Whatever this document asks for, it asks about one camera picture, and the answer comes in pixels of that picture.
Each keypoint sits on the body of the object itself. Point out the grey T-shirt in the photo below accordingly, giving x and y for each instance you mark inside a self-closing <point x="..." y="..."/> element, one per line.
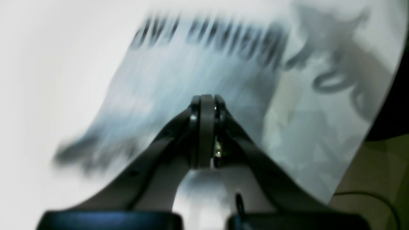
<point x="170" y="60"/>

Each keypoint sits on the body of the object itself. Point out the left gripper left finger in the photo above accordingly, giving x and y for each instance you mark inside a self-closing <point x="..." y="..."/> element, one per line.
<point x="142" y="195"/>

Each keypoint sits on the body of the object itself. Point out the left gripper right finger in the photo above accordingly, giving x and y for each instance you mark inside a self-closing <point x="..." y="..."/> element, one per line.
<point x="295" y="209"/>

